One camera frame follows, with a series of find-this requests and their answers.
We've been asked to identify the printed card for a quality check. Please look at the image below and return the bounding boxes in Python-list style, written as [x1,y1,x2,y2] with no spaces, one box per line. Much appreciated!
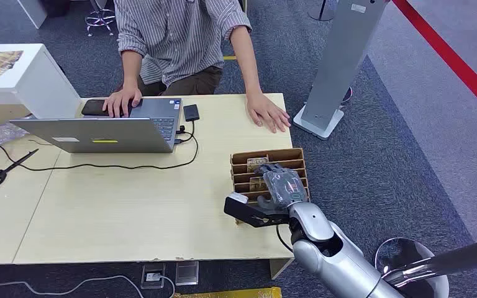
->
[248,176,266,192]
[247,155,271,174]

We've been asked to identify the person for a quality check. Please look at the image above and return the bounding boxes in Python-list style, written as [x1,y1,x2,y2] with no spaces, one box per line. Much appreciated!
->
[102,0,293,135]

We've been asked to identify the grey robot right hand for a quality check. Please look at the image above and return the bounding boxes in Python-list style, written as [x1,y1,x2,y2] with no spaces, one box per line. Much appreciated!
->
[257,163,309,213]

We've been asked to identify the clear plastic bottle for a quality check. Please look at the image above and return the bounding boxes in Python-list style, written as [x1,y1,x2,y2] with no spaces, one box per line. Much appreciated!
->
[0,122,30,147]

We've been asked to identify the chrome stanchion with base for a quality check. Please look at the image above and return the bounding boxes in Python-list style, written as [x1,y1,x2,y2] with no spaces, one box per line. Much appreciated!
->
[373,235,477,298]

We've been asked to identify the yellow floor strip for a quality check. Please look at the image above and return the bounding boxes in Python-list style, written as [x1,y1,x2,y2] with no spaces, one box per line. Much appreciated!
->
[174,286,283,298]

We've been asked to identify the metal floor outlet plate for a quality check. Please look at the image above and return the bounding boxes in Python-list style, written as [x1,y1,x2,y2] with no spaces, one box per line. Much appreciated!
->
[175,261,200,287]

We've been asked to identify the black scissors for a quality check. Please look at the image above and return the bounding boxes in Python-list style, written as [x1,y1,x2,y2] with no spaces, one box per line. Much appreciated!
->
[0,148,40,191]

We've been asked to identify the short black drive cable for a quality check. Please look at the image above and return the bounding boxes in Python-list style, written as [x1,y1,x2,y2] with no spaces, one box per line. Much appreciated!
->
[174,120,196,145]

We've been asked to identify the long black cable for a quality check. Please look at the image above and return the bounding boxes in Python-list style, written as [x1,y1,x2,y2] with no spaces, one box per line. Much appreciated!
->
[0,121,200,171]

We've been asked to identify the person's left hand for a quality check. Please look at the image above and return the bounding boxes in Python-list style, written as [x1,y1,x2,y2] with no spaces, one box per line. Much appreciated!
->
[245,92,293,135]

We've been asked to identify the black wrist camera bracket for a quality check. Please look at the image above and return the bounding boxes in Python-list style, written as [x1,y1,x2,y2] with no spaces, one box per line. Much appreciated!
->
[224,192,291,228]

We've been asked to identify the white floor cable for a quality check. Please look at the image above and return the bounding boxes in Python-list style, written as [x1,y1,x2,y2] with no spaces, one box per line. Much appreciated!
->
[0,274,177,298]

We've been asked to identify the white furniture panel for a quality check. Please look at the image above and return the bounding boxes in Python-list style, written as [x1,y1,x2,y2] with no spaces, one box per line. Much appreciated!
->
[16,0,48,30]

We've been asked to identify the silver laptop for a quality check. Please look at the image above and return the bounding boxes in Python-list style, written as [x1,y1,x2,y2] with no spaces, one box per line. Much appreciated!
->
[9,97,183,155]

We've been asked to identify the red barrier belt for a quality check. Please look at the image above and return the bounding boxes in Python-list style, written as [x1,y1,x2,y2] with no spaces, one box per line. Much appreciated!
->
[391,0,477,125]

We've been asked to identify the black external drive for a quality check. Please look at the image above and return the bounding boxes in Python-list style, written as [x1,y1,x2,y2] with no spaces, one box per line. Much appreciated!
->
[183,103,201,122]

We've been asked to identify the dark round stanchion base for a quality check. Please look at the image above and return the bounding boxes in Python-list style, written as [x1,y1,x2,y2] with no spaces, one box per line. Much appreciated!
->
[307,0,339,22]

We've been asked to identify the black smartphone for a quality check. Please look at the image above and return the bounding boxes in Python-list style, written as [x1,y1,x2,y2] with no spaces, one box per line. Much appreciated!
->
[81,99,142,117]

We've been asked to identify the grey standing kiosk pillar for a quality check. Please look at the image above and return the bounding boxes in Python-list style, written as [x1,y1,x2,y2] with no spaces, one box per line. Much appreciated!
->
[292,0,388,141]

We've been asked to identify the white box cabinet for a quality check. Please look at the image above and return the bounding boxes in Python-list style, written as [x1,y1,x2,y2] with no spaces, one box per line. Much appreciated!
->
[0,43,83,121]

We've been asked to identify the floor power socket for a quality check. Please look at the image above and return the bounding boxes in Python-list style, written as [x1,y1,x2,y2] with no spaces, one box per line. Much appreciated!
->
[140,263,167,291]

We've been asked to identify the person's right hand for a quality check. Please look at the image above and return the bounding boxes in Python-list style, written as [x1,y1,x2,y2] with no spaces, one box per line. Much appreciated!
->
[102,87,143,119]

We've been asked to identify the chrome chair base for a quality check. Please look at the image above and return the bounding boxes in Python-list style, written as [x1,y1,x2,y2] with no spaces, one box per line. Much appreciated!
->
[84,0,117,38]

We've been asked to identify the cardboard slotted card holder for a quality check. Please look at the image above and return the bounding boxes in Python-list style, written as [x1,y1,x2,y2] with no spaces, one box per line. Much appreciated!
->
[229,148,311,225]

